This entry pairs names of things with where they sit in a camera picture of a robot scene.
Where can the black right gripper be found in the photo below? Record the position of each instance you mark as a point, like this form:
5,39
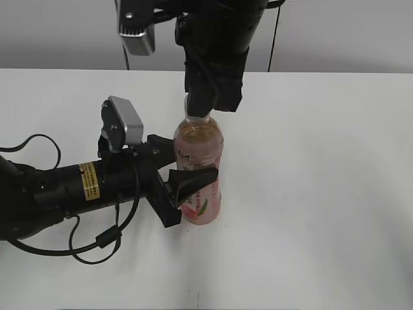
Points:
220,42

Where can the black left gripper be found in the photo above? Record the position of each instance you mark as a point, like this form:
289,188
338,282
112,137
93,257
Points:
133,173

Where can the white bottle cap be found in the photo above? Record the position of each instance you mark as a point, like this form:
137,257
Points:
186,99

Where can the pink oolong tea bottle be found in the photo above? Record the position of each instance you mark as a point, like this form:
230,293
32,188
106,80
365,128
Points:
198,144

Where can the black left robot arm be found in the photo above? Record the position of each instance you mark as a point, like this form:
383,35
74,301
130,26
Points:
33,200

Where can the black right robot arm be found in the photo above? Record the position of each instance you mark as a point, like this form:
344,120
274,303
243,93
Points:
251,10

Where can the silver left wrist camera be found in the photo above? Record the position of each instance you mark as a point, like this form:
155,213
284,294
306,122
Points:
122,125

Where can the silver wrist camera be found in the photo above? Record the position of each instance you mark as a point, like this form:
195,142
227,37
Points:
135,26
122,125

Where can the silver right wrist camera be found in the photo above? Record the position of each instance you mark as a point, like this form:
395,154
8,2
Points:
135,26

